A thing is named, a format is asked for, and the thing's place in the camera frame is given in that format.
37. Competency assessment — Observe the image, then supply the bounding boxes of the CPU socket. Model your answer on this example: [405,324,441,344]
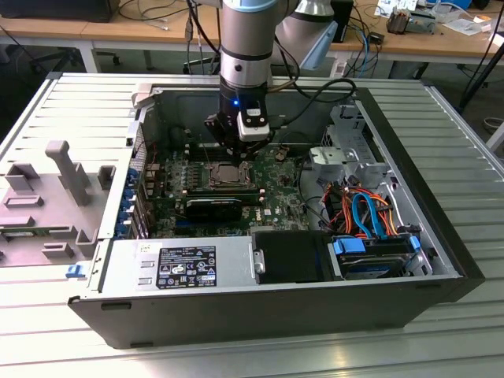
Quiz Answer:
[203,157,256,189]

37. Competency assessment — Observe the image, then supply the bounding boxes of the orange wire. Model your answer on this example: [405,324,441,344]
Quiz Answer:
[325,187,399,237]

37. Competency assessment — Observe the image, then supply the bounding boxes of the black box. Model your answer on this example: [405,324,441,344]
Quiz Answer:
[329,0,354,43]

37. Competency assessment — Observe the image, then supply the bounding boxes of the blue disk carrier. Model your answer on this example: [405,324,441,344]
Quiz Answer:
[332,235,421,281]

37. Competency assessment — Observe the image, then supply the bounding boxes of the grey parts rack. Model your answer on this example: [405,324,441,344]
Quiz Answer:
[0,139,118,269]

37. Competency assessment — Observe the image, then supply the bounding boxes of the white paper sheet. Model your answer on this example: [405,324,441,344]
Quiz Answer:
[443,13,493,37]

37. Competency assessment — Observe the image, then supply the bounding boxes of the silver CPU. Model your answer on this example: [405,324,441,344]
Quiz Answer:
[217,164,244,183]

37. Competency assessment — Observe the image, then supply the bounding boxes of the green motherboard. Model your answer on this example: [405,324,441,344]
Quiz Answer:
[145,141,330,238]

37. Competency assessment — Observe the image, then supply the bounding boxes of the silver hard disk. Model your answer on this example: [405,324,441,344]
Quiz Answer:
[339,254,410,281]

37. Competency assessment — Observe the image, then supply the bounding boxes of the metal drive cage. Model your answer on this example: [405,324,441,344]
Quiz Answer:
[309,102,397,188]

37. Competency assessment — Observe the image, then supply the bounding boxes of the wooden desk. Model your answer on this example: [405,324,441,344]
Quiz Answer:
[0,0,504,80]

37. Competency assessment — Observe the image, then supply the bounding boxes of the blue wire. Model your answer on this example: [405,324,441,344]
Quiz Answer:
[351,191,390,242]

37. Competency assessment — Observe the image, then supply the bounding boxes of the black monitor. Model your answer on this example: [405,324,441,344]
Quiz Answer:
[0,0,119,24]

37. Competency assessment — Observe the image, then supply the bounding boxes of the metal heat sink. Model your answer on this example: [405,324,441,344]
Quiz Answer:
[386,6,413,35]

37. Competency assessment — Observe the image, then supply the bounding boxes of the metal locking lever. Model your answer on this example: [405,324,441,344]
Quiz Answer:
[198,135,212,167]

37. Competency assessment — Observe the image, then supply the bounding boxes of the grey blue box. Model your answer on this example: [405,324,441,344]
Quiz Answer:
[409,9,438,35]

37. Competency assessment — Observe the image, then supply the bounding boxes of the silver power supply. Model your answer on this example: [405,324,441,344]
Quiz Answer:
[88,235,254,291]

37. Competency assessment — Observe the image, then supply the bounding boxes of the black PC case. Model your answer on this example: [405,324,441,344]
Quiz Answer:
[66,72,486,350]

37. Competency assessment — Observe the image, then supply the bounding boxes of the black graphics card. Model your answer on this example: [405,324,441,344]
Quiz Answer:
[183,196,244,222]

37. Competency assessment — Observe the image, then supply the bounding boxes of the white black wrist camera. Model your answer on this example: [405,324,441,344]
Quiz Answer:
[236,105,272,143]

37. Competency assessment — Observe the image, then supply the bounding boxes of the black camera cable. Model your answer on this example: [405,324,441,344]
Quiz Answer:
[269,77,359,130]

